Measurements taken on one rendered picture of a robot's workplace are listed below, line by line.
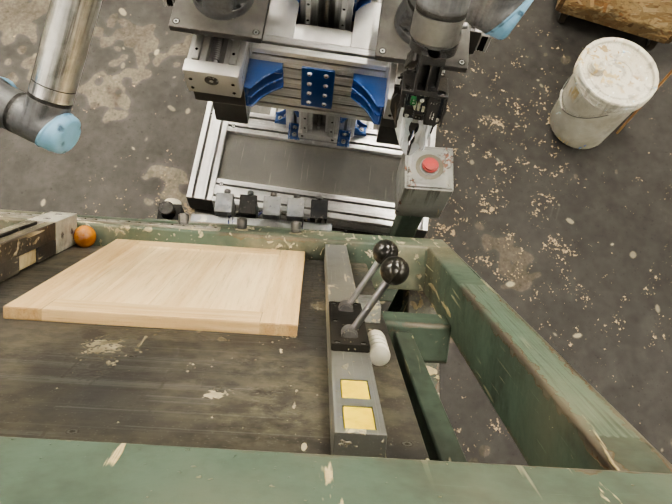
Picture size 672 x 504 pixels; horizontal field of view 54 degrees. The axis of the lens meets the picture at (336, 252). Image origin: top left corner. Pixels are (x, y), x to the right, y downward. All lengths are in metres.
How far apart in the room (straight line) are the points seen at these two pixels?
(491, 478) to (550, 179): 2.39
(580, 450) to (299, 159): 1.87
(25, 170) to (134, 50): 0.67
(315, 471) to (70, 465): 0.15
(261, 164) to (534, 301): 1.13
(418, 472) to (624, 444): 0.28
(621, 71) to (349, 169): 1.06
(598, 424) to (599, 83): 2.04
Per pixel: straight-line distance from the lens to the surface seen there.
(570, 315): 2.64
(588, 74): 2.67
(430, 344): 1.27
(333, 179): 2.39
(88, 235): 1.59
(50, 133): 1.26
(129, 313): 1.04
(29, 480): 0.46
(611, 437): 0.70
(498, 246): 2.63
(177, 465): 0.46
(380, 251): 0.96
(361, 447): 0.65
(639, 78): 2.74
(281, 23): 1.80
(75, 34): 1.24
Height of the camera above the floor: 2.35
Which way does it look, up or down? 70 degrees down
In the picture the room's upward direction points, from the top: 10 degrees clockwise
